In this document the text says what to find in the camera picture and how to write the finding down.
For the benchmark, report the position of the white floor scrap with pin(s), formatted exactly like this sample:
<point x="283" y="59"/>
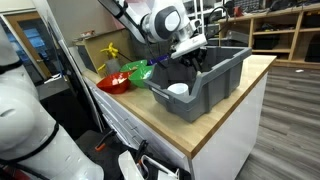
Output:
<point x="299" y="70"/>

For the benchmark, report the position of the black storage bin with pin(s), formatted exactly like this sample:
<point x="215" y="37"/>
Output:
<point x="266" y="42"/>

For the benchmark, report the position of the red and white small box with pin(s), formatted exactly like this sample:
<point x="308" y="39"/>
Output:
<point x="87" y="33"/>

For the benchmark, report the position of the grey storage box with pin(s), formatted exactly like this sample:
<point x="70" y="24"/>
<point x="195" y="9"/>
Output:
<point x="238" y="38"/>

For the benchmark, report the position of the green bowl nearly empty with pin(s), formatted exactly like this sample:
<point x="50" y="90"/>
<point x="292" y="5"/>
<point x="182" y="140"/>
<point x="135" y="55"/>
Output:
<point x="133" y="65"/>

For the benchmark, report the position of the red tool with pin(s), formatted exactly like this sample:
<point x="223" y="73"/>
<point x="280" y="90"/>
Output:
<point x="237" y="11"/>

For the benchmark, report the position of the large wooden shelving unit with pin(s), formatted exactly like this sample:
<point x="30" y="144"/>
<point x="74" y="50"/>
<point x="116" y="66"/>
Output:
<point x="296" y="33"/>

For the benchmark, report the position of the white drawer cabinet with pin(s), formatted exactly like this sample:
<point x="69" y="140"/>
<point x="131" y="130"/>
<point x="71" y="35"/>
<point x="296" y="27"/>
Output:
<point x="230" y="140"/>

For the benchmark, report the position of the white plastic device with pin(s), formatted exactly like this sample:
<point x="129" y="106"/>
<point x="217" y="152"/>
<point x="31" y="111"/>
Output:
<point x="128" y="166"/>

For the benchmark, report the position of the black clamp with orange tip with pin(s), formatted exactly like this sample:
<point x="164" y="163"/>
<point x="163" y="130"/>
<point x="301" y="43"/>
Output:
<point x="142" y="150"/>
<point x="100" y="146"/>

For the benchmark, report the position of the grey plastic tub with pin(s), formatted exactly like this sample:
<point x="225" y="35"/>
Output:
<point x="213" y="86"/>

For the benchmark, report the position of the blue bowl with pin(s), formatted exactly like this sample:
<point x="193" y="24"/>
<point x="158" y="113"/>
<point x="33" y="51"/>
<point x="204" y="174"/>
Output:
<point x="156" y="60"/>

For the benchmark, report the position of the grey fabric bin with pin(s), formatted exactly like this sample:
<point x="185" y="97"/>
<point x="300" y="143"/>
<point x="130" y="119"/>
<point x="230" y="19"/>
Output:
<point x="138" y="50"/>

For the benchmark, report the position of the red sheet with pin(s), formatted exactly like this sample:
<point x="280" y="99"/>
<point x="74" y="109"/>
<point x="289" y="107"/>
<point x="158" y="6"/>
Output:
<point x="118" y="23"/>

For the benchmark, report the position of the white mug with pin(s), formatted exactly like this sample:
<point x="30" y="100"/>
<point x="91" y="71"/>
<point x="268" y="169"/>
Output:
<point x="178" y="89"/>

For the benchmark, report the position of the red bowl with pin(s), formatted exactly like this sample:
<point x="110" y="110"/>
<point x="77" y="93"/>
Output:
<point x="113" y="87"/>

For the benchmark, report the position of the black robot table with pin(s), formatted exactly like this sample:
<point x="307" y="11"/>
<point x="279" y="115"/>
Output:
<point x="110" y="160"/>

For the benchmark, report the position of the metal cylinder cup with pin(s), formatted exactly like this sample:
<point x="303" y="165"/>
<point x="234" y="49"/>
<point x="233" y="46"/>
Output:
<point x="113" y="66"/>

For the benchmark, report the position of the wooden door with window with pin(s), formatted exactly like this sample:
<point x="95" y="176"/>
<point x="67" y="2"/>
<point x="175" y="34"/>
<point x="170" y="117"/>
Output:
<point x="20" y="23"/>

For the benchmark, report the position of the cardboard box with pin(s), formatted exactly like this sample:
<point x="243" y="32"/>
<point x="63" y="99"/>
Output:
<point x="96" y="43"/>

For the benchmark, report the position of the white and pink plush toy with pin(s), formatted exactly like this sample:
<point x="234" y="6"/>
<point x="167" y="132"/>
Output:
<point x="118" y="80"/>

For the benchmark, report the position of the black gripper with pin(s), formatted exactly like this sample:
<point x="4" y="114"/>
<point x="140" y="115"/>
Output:
<point x="192" y="60"/>

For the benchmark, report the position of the green bowl with toys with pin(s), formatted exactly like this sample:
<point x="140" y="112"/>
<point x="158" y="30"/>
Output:
<point x="138" y="80"/>

